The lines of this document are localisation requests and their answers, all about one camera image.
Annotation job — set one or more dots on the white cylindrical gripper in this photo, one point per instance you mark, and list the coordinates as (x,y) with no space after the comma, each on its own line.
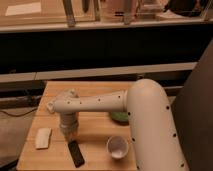
(69,125)

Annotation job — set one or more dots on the black rectangular eraser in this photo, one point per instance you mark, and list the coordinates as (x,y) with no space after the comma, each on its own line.
(76,154)

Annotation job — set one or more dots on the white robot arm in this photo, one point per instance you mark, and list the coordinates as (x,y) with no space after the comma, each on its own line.
(153,131)

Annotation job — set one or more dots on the white folded cloth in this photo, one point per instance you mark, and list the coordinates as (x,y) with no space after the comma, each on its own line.
(42,138)

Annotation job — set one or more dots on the green bowl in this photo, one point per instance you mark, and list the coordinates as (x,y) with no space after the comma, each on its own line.
(119,116)

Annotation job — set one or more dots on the white paper cup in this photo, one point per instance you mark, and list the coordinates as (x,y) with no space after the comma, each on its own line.
(117,147)

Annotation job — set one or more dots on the white paper sheet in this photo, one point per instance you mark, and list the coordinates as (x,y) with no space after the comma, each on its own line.
(21,9)

